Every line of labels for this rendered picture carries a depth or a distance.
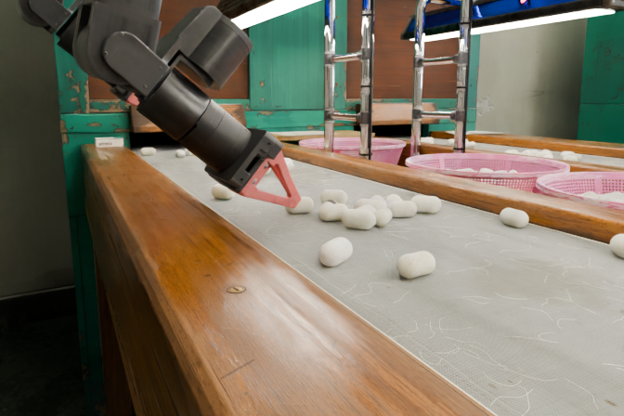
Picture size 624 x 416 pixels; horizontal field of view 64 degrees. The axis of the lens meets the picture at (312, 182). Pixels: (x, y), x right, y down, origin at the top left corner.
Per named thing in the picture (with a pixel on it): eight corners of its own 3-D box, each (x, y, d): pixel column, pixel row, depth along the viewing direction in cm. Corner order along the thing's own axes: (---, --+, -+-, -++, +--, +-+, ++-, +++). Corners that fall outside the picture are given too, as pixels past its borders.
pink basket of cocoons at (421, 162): (532, 246, 70) (537, 179, 68) (374, 216, 87) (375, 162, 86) (584, 214, 89) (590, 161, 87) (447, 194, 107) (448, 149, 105)
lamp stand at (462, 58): (460, 193, 107) (471, -26, 100) (403, 180, 125) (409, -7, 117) (522, 187, 116) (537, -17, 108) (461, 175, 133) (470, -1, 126)
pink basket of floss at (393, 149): (392, 191, 110) (393, 149, 108) (281, 184, 119) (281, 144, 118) (413, 174, 134) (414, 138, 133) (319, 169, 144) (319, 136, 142)
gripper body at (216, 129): (248, 136, 60) (200, 95, 57) (280, 141, 51) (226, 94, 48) (214, 178, 59) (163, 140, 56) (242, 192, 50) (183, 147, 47)
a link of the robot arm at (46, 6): (19, 8, 79) (21, 2, 72) (67, -44, 81) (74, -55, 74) (84, 61, 85) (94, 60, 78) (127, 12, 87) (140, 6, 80)
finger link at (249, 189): (297, 175, 63) (241, 128, 59) (323, 183, 57) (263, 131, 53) (265, 218, 62) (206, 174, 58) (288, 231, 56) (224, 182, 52)
